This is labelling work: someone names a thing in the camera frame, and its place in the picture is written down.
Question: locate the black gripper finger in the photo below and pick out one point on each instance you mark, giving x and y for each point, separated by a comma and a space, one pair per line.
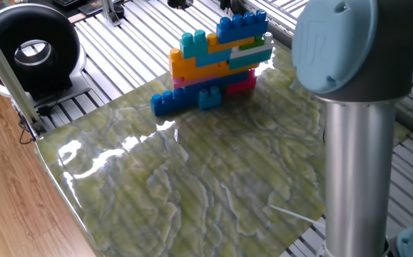
232, 5
224, 4

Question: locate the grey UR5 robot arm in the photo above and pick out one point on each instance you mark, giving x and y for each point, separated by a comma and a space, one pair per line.
357, 160

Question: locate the dark blue four-stud block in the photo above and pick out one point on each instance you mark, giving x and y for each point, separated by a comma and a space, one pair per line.
242, 30

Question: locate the slim orange toy block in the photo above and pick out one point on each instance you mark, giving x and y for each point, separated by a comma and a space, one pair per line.
224, 46

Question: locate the green flat toy block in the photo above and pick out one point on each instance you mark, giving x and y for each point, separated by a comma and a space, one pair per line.
252, 44

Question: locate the white toy block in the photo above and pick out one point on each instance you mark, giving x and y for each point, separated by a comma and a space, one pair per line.
252, 51

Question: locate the teal two-stud toy block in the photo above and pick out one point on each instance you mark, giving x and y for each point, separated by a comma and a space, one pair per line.
193, 48

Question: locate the light blue flat block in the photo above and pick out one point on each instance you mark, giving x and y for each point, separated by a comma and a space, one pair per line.
211, 59

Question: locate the long teal toy block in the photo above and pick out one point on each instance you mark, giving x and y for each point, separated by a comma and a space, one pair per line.
250, 60

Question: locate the long orange toy block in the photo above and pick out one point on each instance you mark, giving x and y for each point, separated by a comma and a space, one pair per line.
220, 72

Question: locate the medium blue toy block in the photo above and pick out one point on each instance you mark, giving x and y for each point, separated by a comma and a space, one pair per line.
234, 79

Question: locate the chunky orange toy block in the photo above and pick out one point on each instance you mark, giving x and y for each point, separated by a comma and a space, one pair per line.
179, 68

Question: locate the magenta toy block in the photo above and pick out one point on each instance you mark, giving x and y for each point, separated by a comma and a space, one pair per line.
242, 85

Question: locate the light pink toy block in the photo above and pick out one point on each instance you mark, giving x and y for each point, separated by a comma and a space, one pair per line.
192, 82

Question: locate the light blue crosswise block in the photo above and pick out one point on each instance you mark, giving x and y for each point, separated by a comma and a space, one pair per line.
209, 100

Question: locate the long blue base block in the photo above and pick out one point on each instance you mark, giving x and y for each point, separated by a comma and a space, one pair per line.
170, 103

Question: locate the dark flat notebook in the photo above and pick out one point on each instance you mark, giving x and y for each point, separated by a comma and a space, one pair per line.
92, 8

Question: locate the black keyboard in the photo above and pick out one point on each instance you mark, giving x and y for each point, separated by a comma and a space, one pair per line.
67, 3

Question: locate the green marble-pattern mat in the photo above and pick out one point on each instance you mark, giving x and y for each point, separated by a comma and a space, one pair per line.
192, 171

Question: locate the black power plug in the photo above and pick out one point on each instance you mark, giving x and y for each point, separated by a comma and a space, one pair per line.
43, 110

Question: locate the white zip tie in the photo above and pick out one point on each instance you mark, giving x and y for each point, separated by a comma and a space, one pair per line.
295, 213

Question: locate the black round mount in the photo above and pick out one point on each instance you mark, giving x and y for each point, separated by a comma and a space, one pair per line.
179, 3

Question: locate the aluminium frame post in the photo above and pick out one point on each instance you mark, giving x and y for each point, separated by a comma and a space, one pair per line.
109, 12
11, 78

